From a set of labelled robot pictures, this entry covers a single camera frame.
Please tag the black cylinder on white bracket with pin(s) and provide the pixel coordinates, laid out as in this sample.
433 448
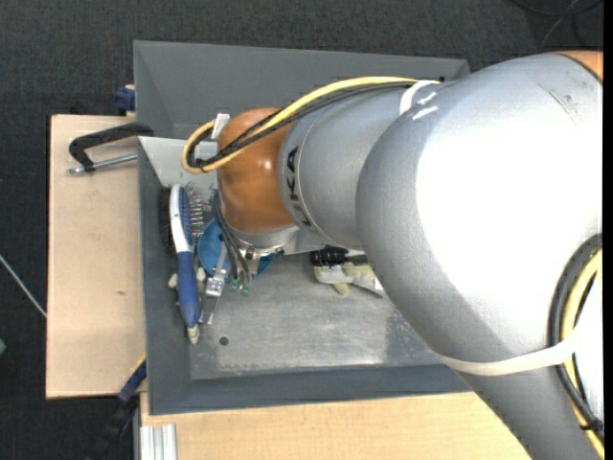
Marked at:
327 257

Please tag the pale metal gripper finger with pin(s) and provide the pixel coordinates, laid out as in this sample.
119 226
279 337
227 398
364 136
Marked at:
211 301

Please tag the pale cardboard board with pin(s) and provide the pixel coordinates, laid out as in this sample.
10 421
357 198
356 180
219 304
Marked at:
91 266

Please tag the grey metal bin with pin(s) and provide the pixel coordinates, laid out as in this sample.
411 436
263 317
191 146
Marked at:
297 333

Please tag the blue round cup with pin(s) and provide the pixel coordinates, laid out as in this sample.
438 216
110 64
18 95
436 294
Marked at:
210 252

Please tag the blue and white hairbrush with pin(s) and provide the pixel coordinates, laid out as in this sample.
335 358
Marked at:
186 276

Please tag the black bristle brush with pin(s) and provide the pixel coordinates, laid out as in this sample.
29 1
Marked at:
165 223

